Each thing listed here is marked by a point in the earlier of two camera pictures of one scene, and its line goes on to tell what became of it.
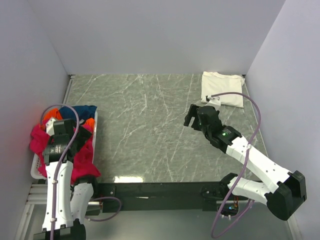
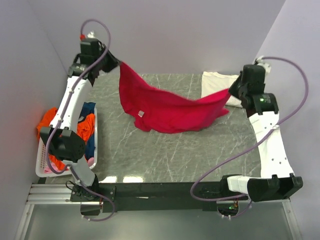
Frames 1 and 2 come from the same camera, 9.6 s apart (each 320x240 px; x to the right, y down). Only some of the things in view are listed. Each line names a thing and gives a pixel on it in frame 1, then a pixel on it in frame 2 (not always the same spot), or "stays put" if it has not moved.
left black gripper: (82, 135) to (114, 62)
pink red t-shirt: (84, 167) to (157, 110)
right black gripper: (191, 113) to (233, 89)
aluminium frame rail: (38, 195) stays put
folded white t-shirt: (213, 83) stays put
